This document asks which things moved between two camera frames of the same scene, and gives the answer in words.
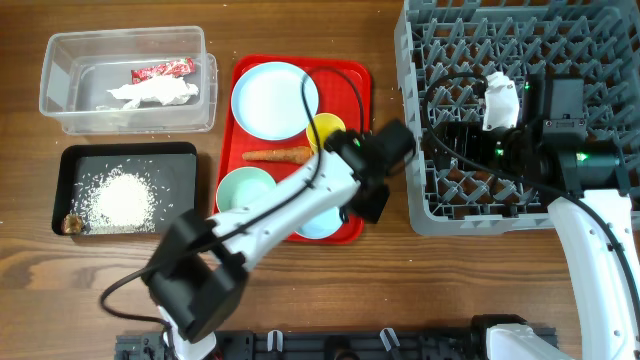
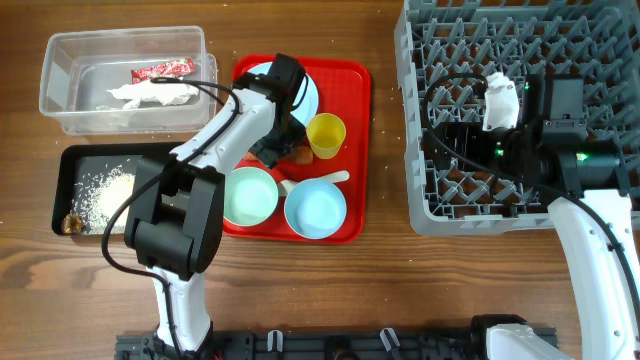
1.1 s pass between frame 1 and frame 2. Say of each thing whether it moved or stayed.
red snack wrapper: stayed
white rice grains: stayed
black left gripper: moved
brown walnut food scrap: stayed
